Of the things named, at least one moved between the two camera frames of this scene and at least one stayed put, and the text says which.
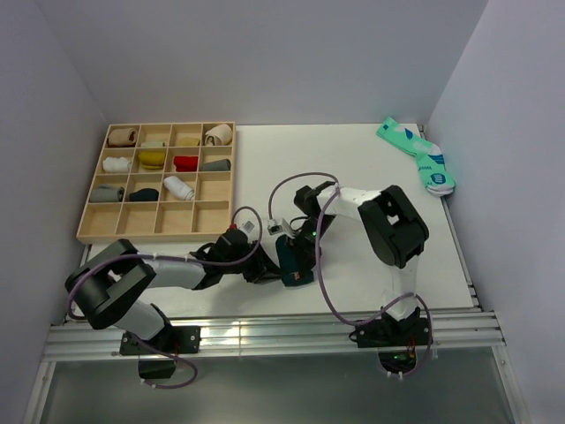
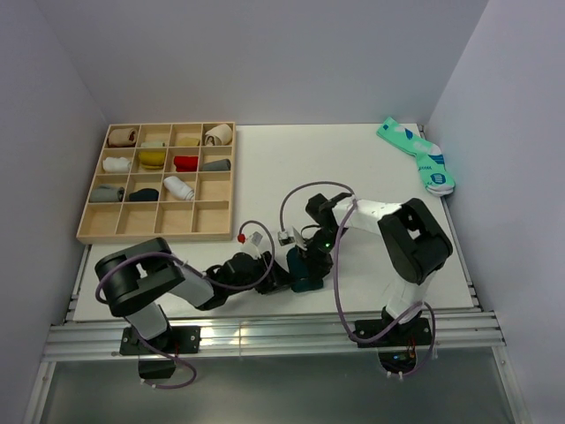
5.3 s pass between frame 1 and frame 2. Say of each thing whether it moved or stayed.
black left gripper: moved
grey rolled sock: stayed
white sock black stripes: stayed
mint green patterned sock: stayed
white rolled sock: stayed
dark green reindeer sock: moved
